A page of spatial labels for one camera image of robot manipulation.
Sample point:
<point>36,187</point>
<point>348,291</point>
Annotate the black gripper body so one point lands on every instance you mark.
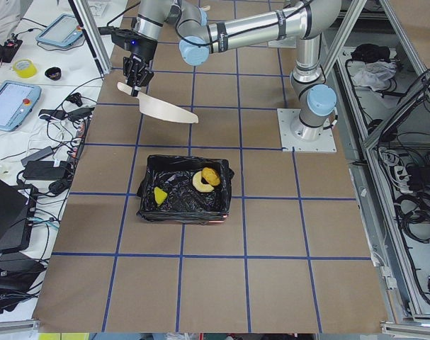
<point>144,47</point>

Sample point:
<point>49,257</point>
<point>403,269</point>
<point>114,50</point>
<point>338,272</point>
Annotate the beige plastic dustpan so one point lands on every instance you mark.
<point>163,110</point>

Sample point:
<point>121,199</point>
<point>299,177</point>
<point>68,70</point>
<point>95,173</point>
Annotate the toy croissant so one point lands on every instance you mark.
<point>198,184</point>

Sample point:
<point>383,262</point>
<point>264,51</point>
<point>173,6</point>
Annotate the yellow green sponge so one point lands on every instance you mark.
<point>159,195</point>

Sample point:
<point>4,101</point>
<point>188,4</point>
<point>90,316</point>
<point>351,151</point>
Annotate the brown toy potato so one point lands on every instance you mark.
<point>211,176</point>

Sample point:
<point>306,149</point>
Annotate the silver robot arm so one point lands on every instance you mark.
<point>305,21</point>

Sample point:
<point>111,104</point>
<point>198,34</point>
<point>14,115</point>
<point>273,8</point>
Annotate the bin with black bag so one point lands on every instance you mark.
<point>184,203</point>

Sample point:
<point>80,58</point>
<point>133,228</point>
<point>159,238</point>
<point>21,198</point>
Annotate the blue teach pendant far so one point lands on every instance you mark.
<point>62,33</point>

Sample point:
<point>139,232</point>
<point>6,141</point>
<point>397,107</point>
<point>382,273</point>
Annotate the blue teach pendant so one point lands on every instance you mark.
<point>17,100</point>
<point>62,33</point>

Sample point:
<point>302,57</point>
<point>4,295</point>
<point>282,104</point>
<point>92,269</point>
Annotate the small black bowl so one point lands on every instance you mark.
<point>53,73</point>

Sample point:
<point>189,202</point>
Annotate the yellow tape roll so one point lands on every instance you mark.
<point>24,68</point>

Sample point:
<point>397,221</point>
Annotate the blue teach pendant near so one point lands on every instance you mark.
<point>17,100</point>

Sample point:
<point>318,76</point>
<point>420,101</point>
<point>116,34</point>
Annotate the black power adapter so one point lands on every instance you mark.
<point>47,170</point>

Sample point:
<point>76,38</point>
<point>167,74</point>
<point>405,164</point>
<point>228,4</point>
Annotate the black laptop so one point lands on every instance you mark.
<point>17,207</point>

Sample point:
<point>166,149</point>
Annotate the crumpled white cloth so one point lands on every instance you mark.
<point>375,75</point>

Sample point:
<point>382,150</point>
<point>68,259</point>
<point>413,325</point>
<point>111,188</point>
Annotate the aluminium frame post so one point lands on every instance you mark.
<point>86,21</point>

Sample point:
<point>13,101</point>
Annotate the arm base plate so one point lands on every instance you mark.
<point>296,137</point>

